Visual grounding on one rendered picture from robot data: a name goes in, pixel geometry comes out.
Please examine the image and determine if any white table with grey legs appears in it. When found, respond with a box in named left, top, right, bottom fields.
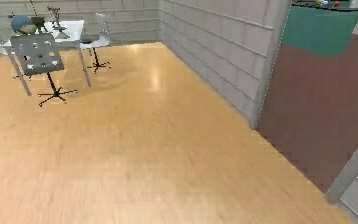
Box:
left=1, top=19, right=93, bottom=97

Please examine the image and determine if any grey perforated swivel chair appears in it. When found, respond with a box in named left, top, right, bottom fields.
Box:
left=10, top=33, right=79, bottom=108

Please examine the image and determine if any blue round figure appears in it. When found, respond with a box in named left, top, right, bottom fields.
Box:
left=10, top=15, right=38, bottom=36

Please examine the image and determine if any grey metal statue figure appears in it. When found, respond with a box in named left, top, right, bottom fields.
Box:
left=46, top=5, right=71, bottom=40

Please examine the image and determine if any clear white swivel chair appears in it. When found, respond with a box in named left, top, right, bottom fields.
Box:
left=79, top=13, right=113, bottom=74

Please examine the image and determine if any teal cabinet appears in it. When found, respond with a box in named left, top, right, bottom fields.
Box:
left=281, top=0, right=358, bottom=57

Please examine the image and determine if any dark plant pot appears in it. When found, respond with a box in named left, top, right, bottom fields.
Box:
left=29, top=0, right=49, bottom=34

